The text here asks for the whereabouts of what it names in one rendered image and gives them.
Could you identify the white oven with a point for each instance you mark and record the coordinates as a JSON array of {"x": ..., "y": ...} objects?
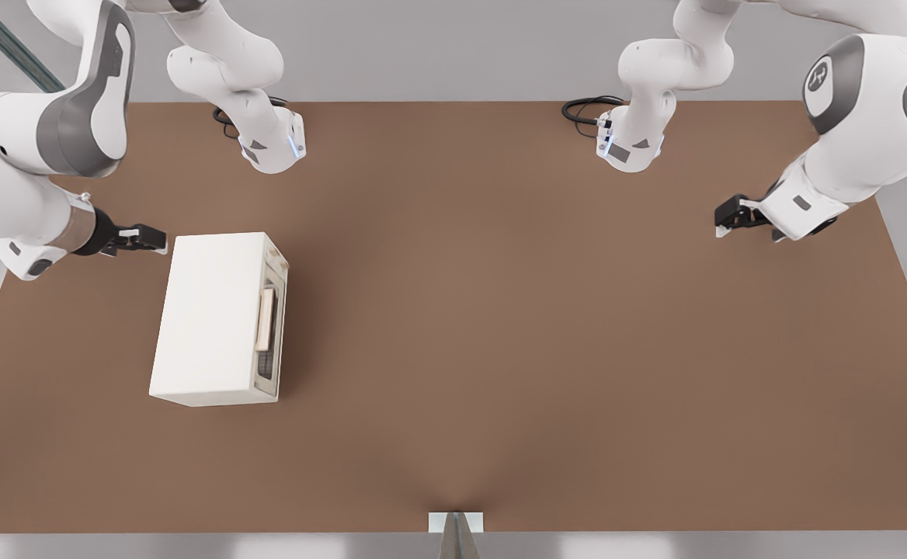
[{"x": 209, "y": 318}]

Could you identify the white oven door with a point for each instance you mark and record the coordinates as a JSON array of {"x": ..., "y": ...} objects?
[{"x": 271, "y": 326}]

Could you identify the silver frame post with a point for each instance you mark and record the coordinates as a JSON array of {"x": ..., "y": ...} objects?
[
  {"x": 455, "y": 532},
  {"x": 15, "y": 46}
]

